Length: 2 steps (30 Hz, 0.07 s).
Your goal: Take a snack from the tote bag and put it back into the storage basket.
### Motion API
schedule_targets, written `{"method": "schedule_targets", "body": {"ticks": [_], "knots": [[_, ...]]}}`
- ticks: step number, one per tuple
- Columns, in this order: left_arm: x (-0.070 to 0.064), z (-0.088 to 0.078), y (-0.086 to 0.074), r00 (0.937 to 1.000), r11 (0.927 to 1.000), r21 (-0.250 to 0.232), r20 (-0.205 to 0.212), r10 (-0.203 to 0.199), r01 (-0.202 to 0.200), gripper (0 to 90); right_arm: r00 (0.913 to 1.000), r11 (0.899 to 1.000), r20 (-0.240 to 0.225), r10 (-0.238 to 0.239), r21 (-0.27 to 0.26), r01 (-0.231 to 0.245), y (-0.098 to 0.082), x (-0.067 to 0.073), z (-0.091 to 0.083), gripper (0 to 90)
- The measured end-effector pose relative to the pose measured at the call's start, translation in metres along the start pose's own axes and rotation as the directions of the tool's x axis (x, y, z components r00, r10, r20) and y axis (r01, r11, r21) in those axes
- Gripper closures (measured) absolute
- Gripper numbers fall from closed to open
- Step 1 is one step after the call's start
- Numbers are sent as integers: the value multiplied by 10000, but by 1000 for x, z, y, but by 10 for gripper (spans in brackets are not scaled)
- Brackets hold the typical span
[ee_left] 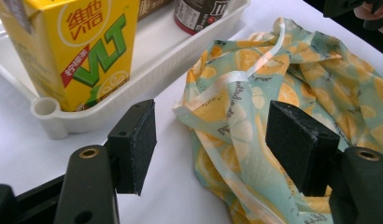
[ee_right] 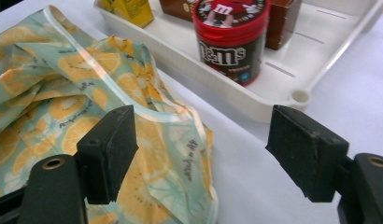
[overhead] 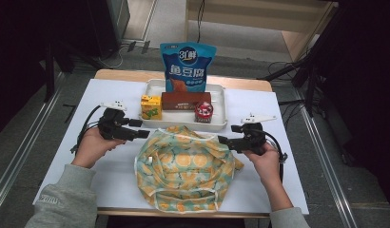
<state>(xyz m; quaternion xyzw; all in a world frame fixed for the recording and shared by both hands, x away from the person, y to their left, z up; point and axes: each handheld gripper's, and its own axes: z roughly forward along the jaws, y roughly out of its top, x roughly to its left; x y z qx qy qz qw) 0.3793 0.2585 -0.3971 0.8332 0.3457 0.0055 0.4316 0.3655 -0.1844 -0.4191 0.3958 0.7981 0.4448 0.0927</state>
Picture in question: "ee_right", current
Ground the white table sheet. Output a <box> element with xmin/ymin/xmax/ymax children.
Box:
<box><xmin>0</xmin><ymin>0</ymin><xmax>383</xmax><ymax>224</ymax></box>

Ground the yellow drink carton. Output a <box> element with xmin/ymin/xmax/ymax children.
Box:
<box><xmin>100</xmin><ymin>0</ymin><xmax>156</xmax><ymax>29</ymax></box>

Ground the lemon print cloth bag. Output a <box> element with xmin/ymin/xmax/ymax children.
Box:
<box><xmin>0</xmin><ymin>4</ymin><xmax>220</xmax><ymax>224</ymax></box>

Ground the white plastic tray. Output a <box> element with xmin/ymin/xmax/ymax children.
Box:
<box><xmin>92</xmin><ymin>0</ymin><xmax>383</xmax><ymax>124</ymax></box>

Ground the brown cookie box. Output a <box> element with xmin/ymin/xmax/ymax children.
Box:
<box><xmin>158</xmin><ymin>0</ymin><xmax>304</xmax><ymax>51</ymax></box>

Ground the red lid candy jar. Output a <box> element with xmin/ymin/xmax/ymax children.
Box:
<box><xmin>191</xmin><ymin>0</ymin><xmax>272</xmax><ymax>88</ymax></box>

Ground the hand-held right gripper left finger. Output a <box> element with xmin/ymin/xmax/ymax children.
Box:
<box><xmin>18</xmin><ymin>105</ymin><xmax>139</xmax><ymax>224</ymax></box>

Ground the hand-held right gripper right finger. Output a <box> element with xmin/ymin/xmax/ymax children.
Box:
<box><xmin>264</xmin><ymin>105</ymin><xmax>383</xmax><ymax>224</ymax></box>

